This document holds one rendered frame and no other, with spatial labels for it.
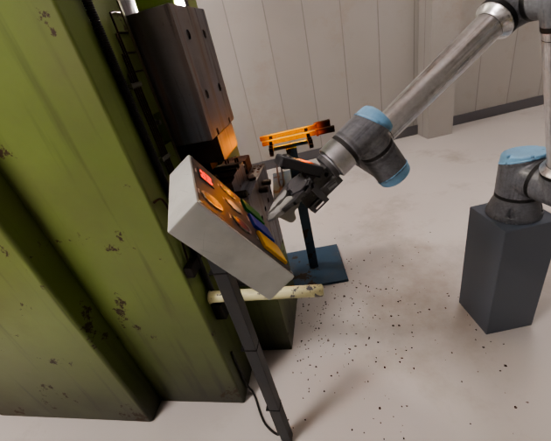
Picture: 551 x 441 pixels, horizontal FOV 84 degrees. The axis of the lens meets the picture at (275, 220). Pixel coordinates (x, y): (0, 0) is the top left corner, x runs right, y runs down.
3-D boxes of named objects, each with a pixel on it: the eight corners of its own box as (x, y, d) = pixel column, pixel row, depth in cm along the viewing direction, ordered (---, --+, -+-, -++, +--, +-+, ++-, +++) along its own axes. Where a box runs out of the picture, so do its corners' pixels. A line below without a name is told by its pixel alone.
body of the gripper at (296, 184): (313, 216, 78) (347, 182, 77) (292, 195, 74) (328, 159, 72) (302, 204, 85) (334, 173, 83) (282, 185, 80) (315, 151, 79)
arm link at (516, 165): (515, 179, 130) (523, 138, 121) (557, 194, 115) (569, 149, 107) (484, 190, 128) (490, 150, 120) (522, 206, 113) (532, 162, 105)
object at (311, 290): (324, 290, 113) (322, 279, 111) (324, 301, 109) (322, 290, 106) (214, 297, 123) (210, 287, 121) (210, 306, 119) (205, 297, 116)
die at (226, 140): (237, 143, 132) (231, 122, 127) (225, 160, 115) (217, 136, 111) (152, 158, 142) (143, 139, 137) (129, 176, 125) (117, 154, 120)
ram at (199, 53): (239, 114, 139) (211, 10, 119) (212, 140, 106) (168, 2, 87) (156, 130, 148) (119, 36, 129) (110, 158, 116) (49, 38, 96)
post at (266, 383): (293, 433, 129) (212, 213, 76) (292, 444, 126) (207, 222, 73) (283, 432, 130) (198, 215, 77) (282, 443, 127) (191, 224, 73)
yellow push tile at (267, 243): (278, 246, 76) (258, 229, 72) (288, 262, 70) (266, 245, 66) (273, 251, 76) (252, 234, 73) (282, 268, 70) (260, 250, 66)
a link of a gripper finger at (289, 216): (282, 236, 79) (308, 211, 78) (267, 223, 76) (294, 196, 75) (279, 230, 82) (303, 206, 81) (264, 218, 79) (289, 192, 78)
